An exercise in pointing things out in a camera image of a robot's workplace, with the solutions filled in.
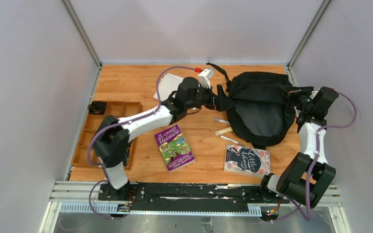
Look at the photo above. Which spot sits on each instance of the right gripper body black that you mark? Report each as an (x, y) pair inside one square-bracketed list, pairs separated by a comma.
[(303, 101)]

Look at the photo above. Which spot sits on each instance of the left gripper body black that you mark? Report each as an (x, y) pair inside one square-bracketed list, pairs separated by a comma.
[(212, 99)]

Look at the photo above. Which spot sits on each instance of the black student backpack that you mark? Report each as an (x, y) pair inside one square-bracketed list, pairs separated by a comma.
[(262, 114)]

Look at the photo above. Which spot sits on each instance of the purple treehouse book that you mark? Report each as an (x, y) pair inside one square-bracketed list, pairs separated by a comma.
[(174, 148)]

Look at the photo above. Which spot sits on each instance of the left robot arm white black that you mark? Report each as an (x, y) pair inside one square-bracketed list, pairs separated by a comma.
[(115, 134)]

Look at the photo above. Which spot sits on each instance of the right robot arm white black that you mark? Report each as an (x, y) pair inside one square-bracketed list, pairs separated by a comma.
[(308, 175)]

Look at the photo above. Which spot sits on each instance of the lilac capped white marker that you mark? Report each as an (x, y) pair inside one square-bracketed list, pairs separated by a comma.
[(221, 121)]

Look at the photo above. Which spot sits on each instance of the yellow glue stick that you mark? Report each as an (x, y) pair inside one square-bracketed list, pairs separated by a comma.
[(223, 131)]

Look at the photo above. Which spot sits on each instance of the brown capped white marker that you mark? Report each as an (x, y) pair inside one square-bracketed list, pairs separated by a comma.
[(231, 140)]

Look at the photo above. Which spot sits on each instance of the folded white cloth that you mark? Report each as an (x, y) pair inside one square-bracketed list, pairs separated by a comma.
[(167, 85)]

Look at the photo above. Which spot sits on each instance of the Little Women book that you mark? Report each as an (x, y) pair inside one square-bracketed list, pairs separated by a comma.
[(247, 161)]

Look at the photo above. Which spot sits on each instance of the wooden compartment tray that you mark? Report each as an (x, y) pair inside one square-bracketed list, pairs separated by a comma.
[(97, 111)]

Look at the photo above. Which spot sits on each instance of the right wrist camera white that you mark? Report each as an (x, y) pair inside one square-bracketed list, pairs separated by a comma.
[(313, 94)]

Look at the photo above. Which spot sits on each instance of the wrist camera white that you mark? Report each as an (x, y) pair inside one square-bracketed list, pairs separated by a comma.
[(313, 94), (204, 77)]

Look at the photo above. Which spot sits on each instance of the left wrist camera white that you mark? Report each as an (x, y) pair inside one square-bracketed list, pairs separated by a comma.
[(204, 77)]

